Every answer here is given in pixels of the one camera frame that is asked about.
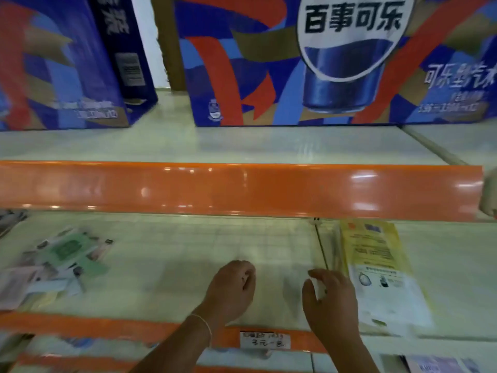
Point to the person's right hand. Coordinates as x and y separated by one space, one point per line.
336 310

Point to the orange edged white shelf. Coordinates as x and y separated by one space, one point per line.
233 190

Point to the white handwritten price label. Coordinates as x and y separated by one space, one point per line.
265 340

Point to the person's left hand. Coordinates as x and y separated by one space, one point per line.
229 291

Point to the blue printed drink carton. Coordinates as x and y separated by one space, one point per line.
272 73
58 54

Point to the person's left forearm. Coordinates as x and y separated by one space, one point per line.
171 353

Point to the purple white packet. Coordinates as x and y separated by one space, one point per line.
438 365

